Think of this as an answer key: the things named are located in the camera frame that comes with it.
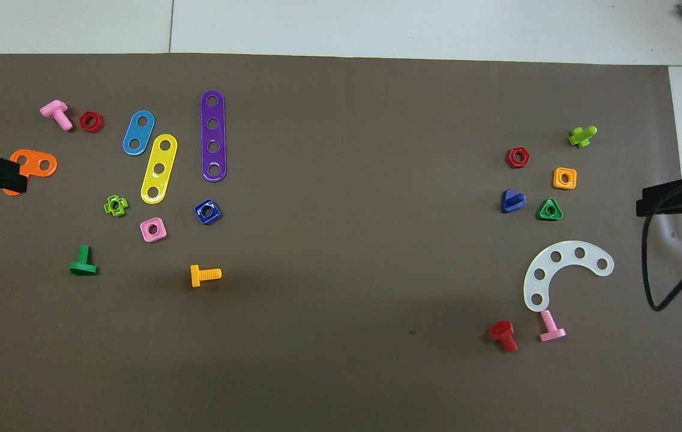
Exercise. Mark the yellow three-hole plastic strip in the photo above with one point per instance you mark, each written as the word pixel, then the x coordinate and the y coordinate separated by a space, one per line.
pixel 162 157

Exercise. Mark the blue two-hole plastic strip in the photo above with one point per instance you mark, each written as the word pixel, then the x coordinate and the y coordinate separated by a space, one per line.
pixel 138 132

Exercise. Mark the purple four-hole plastic strip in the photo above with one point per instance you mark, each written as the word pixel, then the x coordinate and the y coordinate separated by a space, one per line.
pixel 213 113

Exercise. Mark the pink square plastic nut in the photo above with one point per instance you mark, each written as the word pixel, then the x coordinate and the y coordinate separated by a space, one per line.
pixel 145 231

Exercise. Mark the red plastic screw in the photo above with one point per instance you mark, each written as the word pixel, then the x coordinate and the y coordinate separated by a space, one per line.
pixel 502 330

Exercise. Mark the white curved five-hole plate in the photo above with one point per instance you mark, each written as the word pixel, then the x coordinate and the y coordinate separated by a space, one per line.
pixel 568 253

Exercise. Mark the blue triangle-head plastic screw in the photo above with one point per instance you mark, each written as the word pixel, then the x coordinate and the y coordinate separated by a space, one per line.
pixel 510 203

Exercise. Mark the green triangular plastic nut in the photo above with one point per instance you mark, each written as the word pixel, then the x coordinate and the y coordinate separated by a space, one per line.
pixel 542 215

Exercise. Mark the brown table mat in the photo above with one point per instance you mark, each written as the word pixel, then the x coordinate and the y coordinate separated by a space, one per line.
pixel 341 360

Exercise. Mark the lime green cross screw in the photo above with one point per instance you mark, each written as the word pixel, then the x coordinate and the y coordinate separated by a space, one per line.
pixel 581 138

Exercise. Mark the green plastic screw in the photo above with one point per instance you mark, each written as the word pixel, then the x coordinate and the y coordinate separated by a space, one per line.
pixel 83 255

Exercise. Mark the orange plastic screw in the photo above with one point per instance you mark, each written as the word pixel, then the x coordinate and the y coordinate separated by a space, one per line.
pixel 209 275

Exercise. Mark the lime green cross nut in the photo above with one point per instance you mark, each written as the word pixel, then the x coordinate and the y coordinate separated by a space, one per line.
pixel 108 207

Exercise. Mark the orange angled plastic plate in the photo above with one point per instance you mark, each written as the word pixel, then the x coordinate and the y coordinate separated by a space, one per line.
pixel 38 162

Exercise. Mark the pink plastic screw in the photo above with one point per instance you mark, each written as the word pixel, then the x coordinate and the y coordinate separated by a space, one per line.
pixel 56 113
pixel 549 321

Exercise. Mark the blue square plastic nut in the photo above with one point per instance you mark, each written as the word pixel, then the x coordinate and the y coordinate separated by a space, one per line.
pixel 200 213

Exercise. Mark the orange square plastic nut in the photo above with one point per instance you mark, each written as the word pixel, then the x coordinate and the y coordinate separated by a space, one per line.
pixel 557 179

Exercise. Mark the red hexagonal plastic nut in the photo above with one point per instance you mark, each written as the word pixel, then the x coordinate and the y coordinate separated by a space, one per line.
pixel 510 157
pixel 84 121

